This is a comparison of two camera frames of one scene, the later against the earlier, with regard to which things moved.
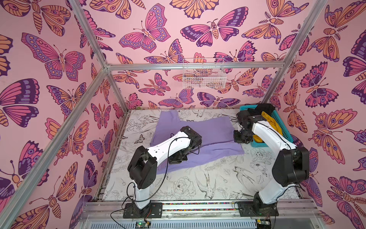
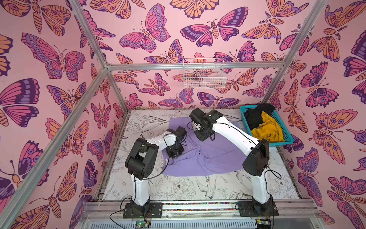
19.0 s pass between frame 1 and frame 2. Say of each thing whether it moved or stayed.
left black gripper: moved
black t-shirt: stayed
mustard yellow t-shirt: stayed
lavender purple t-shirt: moved
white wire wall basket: stayed
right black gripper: moved
